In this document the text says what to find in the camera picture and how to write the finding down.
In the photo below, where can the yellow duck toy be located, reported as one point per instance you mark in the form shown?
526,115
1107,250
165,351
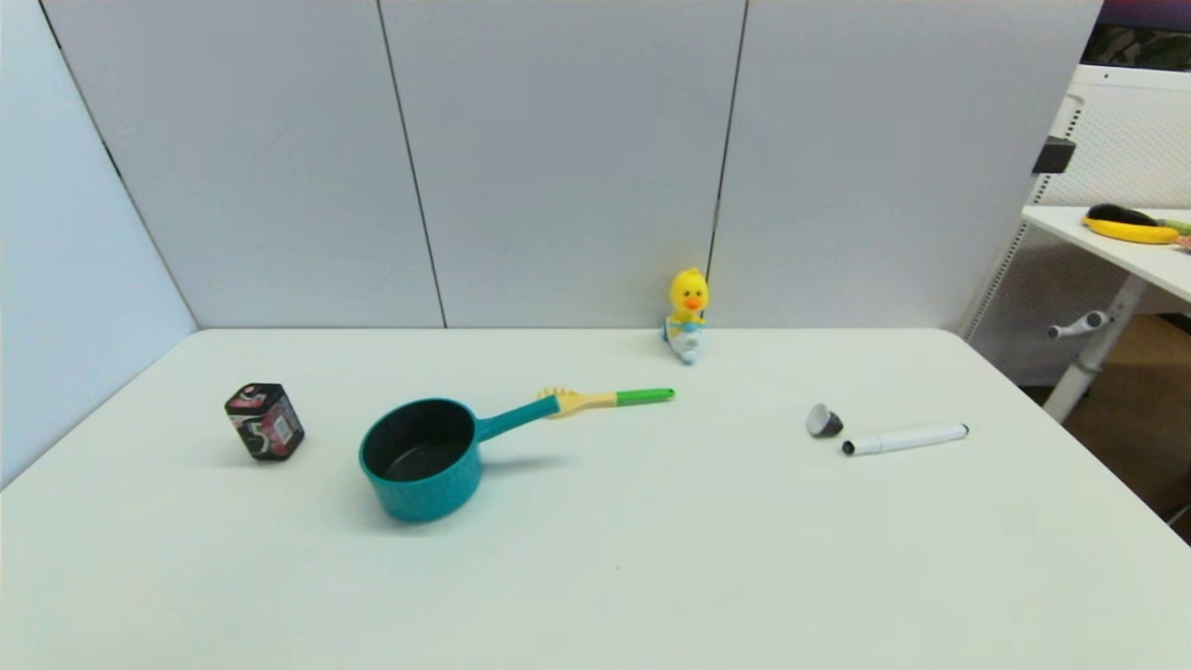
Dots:
689,312

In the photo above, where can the white marker pen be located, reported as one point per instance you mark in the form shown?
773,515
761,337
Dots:
907,438

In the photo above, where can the teal saucepan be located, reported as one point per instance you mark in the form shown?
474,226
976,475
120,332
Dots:
423,461

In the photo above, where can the black partition clamp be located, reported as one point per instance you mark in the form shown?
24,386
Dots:
1053,154

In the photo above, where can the grey coffee capsule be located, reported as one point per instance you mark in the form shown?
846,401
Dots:
824,421

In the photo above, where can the white side table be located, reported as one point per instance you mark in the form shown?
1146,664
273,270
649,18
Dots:
1117,244

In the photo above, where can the yellow banana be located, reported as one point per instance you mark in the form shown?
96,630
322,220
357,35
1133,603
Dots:
1130,232

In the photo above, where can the green object on side table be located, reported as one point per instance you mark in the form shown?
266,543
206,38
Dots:
1177,225

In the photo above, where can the black box with red print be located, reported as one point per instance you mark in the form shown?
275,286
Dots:
265,423

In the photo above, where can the white perforated panel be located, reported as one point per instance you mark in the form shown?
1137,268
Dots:
1135,140

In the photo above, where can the black oval object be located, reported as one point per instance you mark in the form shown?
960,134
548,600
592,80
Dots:
1121,214

